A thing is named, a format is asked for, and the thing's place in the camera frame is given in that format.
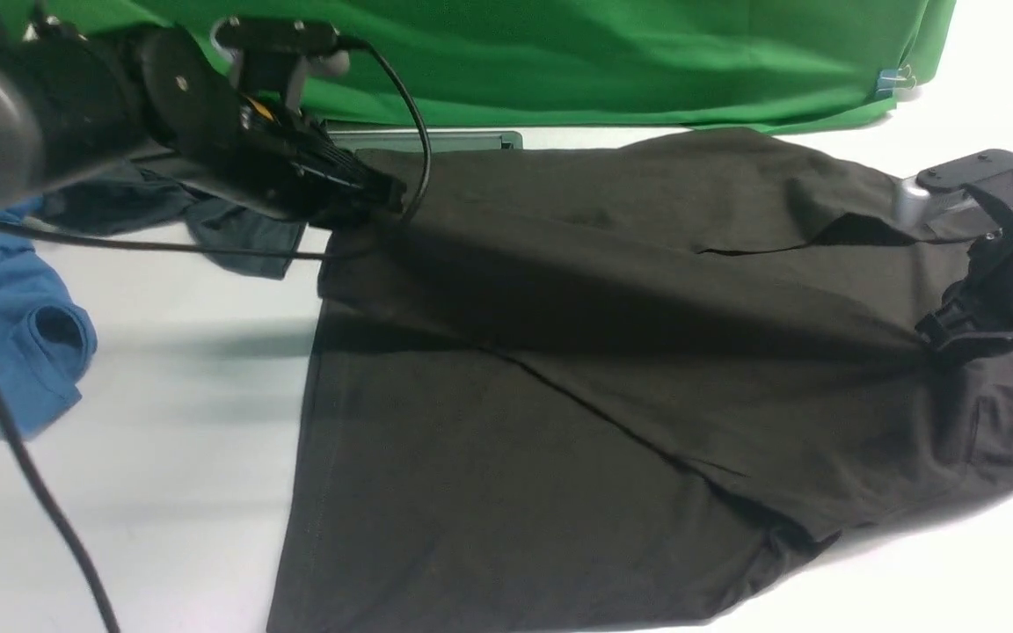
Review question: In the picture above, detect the table cable grommet plate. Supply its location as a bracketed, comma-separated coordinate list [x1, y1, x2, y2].
[329, 131, 523, 153]

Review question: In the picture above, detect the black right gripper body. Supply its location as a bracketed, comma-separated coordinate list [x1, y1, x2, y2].
[915, 184, 1013, 363]

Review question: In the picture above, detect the green backdrop cloth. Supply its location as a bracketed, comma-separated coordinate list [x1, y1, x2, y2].
[0, 0, 958, 136]

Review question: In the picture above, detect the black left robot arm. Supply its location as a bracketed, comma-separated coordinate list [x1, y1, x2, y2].
[0, 16, 406, 229]

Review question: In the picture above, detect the black left camera cable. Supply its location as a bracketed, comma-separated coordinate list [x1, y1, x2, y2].
[0, 35, 434, 633]

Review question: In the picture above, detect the blue binder clip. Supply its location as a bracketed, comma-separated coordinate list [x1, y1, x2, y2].
[875, 65, 918, 99]

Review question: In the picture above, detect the dark teal crumpled shirt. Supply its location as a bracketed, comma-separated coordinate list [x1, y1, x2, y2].
[32, 164, 306, 253]

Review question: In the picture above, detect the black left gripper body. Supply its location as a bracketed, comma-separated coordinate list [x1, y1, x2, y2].
[164, 97, 406, 229]

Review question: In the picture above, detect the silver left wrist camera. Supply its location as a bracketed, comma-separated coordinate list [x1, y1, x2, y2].
[210, 13, 350, 111]

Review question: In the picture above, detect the blue shirt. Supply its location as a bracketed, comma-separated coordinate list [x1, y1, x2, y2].
[0, 232, 98, 440]

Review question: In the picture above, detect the dark gray long-sleeved shirt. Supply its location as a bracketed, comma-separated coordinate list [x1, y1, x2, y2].
[266, 129, 1013, 632]

